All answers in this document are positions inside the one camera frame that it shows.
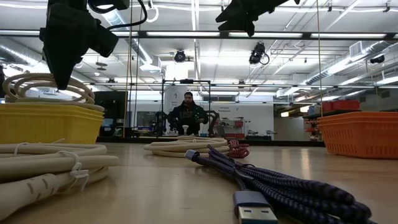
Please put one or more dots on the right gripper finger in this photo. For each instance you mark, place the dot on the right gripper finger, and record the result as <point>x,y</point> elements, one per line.
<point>237,14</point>
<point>245,25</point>

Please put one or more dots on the yellow plastic basket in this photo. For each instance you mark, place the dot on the yellow plastic basket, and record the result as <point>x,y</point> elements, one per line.
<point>46,124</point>

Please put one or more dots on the black monitor panel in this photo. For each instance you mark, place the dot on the black monitor panel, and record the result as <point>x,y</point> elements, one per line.
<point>110,105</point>

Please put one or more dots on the black ceiling spotlight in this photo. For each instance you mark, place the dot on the black ceiling spotlight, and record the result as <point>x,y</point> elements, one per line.
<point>180,56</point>

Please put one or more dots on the person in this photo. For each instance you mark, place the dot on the person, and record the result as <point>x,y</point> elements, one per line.
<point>188,115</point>

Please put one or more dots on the red storage bins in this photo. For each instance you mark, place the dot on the red storage bins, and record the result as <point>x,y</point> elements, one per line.
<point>342,105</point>

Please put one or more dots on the orange plastic basket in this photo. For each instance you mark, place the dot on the orange plastic basket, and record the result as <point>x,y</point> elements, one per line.
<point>357,137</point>

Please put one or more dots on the black ceiling camera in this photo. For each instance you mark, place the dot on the black ceiling camera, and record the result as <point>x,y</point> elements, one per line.
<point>257,53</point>

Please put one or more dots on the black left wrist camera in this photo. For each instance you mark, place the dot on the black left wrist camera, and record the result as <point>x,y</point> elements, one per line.
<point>105,40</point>

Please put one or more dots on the silver spiral air duct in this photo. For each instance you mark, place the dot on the silver spiral air duct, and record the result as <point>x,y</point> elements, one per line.
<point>329,72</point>
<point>140,51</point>

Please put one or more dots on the black background frame rig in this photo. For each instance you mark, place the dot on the black background frame rig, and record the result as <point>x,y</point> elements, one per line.
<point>186,81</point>

